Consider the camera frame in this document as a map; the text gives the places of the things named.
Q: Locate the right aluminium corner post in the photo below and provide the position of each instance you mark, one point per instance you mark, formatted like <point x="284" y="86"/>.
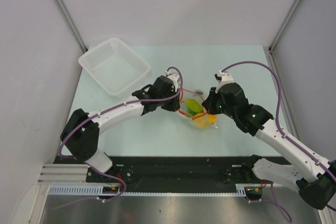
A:
<point x="284" y="25"/>

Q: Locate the clear zip top bag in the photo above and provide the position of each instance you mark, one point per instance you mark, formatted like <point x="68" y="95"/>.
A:
<point x="182" y="112"/>

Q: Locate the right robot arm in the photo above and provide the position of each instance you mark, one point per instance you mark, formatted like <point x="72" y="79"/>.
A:
<point x="311" y="175"/>

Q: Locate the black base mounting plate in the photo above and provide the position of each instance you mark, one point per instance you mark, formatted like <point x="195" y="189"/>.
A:
<point x="182" y="175"/>

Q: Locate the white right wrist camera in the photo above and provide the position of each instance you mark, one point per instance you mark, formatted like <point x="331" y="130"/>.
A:
<point x="223" y="78"/>

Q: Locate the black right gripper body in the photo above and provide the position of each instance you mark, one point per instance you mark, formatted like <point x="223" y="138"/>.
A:
<point x="216" y="105"/>

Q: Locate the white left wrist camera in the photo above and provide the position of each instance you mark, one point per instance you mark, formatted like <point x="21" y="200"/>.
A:
<point x="176" y="78"/>

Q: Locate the light green fake pear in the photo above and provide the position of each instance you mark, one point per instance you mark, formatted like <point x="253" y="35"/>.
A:
<point x="193" y="105"/>

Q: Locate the left aluminium corner post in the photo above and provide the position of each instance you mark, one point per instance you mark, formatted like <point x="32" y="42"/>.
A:
<point x="71" y="24"/>

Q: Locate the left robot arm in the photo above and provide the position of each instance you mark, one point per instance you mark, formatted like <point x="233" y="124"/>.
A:
<point x="82" y="131"/>

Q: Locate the yellow fake lemon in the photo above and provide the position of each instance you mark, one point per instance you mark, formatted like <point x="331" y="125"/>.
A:
<point x="200" y="120"/>

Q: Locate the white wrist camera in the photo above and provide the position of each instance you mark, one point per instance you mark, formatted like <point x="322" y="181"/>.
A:
<point x="176" y="78"/>
<point x="223" y="78"/>

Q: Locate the aluminium corner post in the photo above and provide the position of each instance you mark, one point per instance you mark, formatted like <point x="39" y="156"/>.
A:
<point x="71" y="24"/>
<point x="284" y="25"/>

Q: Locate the white plastic basket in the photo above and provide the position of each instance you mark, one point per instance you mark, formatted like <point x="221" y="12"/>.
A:
<point x="114" y="66"/>

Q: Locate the aluminium frame rail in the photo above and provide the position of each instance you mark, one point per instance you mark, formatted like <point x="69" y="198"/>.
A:
<point x="63" y="174"/>

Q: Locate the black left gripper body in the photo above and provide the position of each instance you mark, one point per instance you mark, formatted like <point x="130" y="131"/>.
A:
<point x="169" y="105"/>

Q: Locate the orange fake peach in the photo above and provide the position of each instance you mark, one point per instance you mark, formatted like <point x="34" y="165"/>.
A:
<point x="212" y="118"/>

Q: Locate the white slotted cable duct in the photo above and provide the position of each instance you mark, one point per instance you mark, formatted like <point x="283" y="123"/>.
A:
<point x="87" y="190"/>

